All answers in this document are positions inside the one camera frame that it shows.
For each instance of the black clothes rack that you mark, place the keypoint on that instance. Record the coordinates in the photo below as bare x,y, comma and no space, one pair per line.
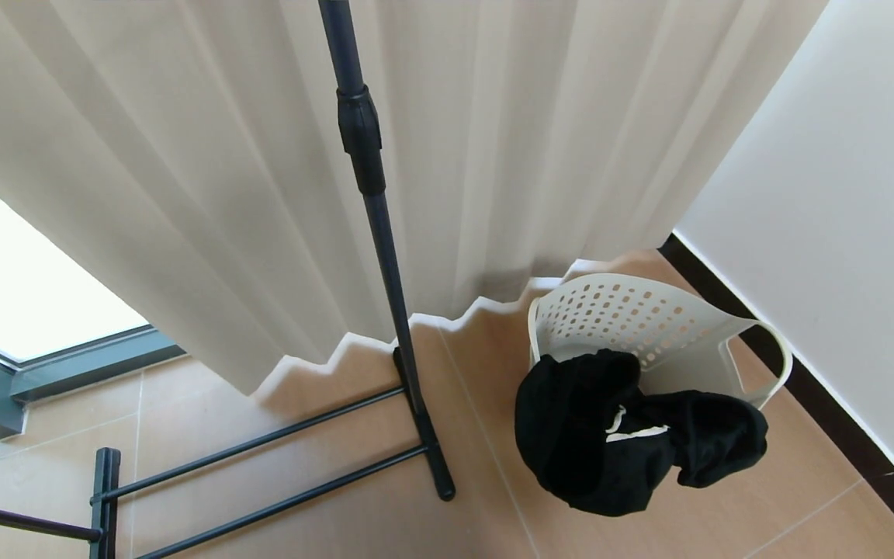
362,140

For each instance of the window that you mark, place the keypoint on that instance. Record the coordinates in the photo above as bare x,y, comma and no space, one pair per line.
67,369

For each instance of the white laundry basket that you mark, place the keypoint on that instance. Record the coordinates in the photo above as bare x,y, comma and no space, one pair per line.
633,310

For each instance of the beige curtain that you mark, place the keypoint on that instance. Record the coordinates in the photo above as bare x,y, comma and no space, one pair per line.
183,155

